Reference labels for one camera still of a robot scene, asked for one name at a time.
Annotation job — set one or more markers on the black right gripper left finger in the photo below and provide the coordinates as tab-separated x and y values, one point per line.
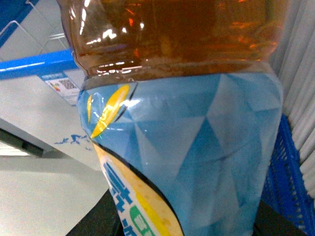
101	220

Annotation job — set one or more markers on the white wire freezer basket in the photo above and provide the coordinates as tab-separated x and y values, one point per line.
36	30

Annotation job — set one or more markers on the white vertical blinds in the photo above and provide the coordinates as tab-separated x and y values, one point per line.
294	62

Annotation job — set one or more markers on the blue plastic basket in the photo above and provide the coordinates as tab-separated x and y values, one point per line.
284	189

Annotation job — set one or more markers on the iced tea drink bottle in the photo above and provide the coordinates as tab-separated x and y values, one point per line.
181	106

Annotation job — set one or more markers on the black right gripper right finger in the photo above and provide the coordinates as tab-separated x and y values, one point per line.
269	223

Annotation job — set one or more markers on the blue energy label sticker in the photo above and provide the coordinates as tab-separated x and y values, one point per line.
63	86

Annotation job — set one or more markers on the white blue chest freezer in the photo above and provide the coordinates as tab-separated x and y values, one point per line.
48	195

